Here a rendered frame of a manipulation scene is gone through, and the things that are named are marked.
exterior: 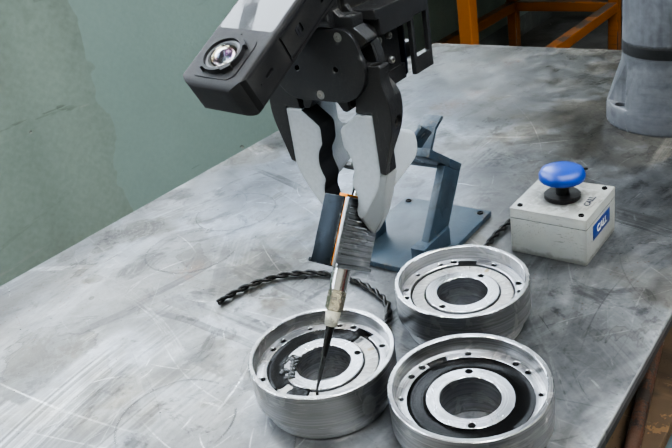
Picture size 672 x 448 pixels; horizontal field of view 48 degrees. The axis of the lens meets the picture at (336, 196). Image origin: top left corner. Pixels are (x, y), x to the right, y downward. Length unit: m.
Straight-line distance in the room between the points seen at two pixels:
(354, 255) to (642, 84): 0.53
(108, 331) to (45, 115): 1.52
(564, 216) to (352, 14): 0.30
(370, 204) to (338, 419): 0.14
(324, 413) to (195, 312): 0.23
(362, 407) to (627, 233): 0.33
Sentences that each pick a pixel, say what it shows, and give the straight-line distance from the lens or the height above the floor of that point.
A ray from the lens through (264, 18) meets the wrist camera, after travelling 0.43.
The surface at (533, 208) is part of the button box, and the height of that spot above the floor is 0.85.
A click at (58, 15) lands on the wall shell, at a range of 2.22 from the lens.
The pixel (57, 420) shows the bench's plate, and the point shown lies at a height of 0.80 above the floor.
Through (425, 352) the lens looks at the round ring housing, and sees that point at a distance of 0.54.
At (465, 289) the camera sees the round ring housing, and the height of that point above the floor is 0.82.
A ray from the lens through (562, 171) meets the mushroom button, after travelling 0.69.
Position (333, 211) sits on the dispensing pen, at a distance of 0.50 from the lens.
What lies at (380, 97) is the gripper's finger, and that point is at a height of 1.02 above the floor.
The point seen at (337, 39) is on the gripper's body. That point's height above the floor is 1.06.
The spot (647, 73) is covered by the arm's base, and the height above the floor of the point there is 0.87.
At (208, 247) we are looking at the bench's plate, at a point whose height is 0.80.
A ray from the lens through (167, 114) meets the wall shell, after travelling 2.44.
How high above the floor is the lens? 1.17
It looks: 25 degrees down
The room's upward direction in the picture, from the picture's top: 9 degrees counter-clockwise
